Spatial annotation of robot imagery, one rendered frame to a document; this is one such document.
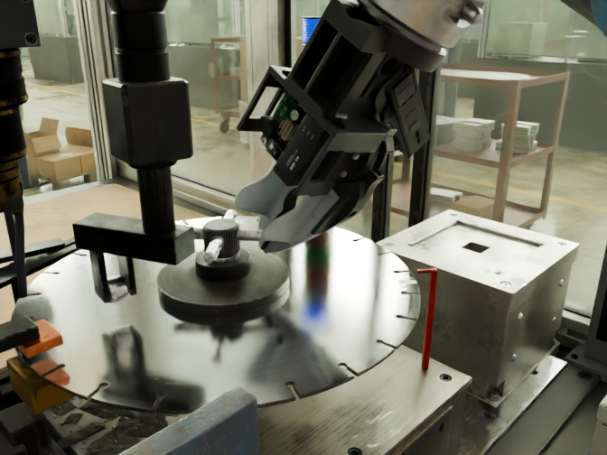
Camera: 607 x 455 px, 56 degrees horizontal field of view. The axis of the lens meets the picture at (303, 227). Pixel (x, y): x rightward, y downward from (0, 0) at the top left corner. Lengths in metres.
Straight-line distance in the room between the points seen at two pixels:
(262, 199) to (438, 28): 0.19
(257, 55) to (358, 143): 0.71
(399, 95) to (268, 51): 0.67
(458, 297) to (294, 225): 0.27
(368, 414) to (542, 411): 0.26
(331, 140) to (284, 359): 0.15
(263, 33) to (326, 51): 0.68
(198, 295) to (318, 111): 0.18
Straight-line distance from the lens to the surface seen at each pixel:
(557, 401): 0.73
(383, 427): 0.49
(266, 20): 1.05
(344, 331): 0.42
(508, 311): 0.62
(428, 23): 0.35
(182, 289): 0.46
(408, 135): 0.45
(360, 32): 0.34
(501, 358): 0.65
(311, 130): 0.36
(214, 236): 0.46
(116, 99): 0.37
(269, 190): 0.45
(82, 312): 0.47
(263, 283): 0.46
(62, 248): 0.67
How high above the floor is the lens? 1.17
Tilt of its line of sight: 21 degrees down
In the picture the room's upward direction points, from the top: straight up
